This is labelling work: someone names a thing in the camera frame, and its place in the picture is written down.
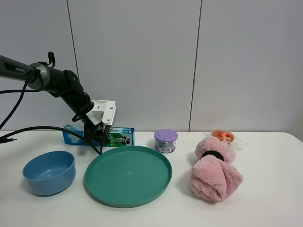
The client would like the black hair band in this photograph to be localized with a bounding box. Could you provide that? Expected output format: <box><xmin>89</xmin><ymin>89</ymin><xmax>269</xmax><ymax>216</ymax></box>
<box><xmin>202</xmin><ymin>150</ymin><xmax>224</xmax><ymax>162</ymax></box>

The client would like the blue green toothpaste box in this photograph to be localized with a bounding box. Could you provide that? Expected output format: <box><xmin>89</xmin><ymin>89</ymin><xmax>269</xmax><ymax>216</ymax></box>
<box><xmin>62</xmin><ymin>124</ymin><xmax>134</xmax><ymax>147</ymax></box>

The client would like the purple lidded air freshener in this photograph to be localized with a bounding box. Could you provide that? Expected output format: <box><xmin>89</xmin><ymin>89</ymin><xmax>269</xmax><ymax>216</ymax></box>
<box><xmin>154</xmin><ymin>129</ymin><xmax>178</xmax><ymax>153</ymax></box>

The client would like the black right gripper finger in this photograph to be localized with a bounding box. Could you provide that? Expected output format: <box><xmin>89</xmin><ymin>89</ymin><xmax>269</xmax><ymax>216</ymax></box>
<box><xmin>85</xmin><ymin>125</ymin><xmax>98</xmax><ymax>146</ymax></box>

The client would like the pink rolled towel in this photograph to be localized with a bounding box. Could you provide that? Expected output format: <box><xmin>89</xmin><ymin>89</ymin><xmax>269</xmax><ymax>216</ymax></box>
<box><xmin>190</xmin><ymin>136</ymin><xmax>243</xmax><ymax>202</ymax></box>

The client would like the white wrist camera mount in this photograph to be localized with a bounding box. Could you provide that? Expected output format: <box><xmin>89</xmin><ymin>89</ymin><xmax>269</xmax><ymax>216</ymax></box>
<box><xmin>86</xmin><ymin>100</ymin><xmax>116</xmax><ymax>127</ymax></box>

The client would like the wrapped orange jelly cup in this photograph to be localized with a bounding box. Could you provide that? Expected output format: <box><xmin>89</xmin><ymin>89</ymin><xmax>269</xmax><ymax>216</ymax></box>
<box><xmin>202</xmin><ymin>129</ymin><xmax>248</xmax><ymax>151</ymax></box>

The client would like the blue plastic bowl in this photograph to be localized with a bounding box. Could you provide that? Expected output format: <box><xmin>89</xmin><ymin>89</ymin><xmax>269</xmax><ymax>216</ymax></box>
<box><xmin>22</xmin><ymin>151</ymin><xmax>76</xmax><ymax>196</ymax></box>

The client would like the green round plate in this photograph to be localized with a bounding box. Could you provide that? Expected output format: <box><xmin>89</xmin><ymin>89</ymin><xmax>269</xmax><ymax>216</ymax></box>
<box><xmin>84</xmin><ymin>146</ymin><xmax>172</xmax><ymax>208</ymax></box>

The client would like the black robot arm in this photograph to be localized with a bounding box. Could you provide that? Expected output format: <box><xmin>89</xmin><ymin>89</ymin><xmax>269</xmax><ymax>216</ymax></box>
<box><xmin>0</xmin><ymin>52</ymin><xmax>116</xmax><ymax>147</ymax></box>

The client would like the black cable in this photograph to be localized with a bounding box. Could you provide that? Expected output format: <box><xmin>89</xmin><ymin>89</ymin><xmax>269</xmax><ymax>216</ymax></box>
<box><xmin>0</xmin><ymin>68</ymin><xmax>103</xmax><ymax>156</ymax></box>

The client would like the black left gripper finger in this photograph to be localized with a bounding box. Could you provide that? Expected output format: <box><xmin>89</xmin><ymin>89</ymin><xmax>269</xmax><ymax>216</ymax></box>
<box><xmin>100</xmin><ymin>125</ymin><xmax>111</xmax><ymax>147</ymax></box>

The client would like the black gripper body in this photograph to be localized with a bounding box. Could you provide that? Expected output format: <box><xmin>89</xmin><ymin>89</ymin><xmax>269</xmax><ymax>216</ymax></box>
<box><xmin>81</xmin><ymin>117</ymin><xmax>111</xmax><ymax>142</ymax></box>

